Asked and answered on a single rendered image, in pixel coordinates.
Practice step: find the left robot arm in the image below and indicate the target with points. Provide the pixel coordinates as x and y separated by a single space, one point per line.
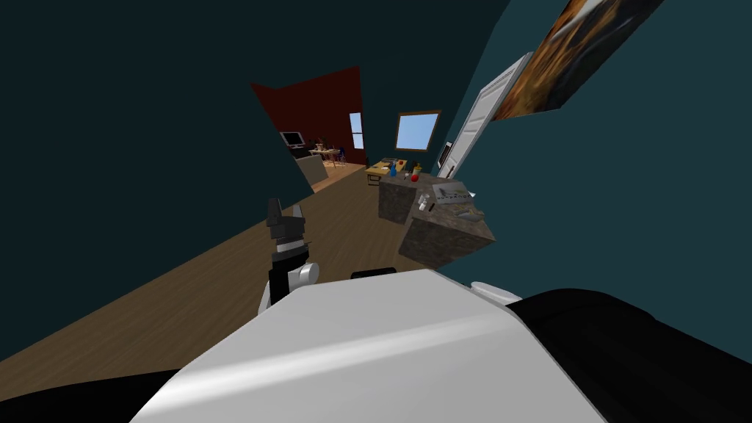
288 276

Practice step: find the small wooden dining table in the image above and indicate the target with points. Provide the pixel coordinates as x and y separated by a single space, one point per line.
326 154

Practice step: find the brown stone kitchen counter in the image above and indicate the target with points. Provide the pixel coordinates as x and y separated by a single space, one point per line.
440 235

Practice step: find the yellow table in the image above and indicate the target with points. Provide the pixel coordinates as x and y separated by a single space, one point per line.
383 170

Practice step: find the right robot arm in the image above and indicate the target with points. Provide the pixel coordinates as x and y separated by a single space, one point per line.
634 358

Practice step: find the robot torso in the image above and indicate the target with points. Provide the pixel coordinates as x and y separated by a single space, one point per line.
376 352

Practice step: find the brown framed window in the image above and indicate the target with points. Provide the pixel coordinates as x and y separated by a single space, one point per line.
417 131

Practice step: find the orange brown wall picture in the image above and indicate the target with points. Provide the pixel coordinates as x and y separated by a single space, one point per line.
576 53

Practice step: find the grey sofa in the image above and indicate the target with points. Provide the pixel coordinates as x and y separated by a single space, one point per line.
311 169

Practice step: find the narrow white framed window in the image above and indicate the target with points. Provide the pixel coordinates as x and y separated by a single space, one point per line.
356 130

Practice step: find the white door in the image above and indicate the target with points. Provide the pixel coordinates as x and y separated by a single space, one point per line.
482 117

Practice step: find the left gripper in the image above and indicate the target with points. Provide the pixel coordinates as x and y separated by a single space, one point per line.
288 229

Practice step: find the black television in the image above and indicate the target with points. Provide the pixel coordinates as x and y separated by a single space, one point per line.
292 138

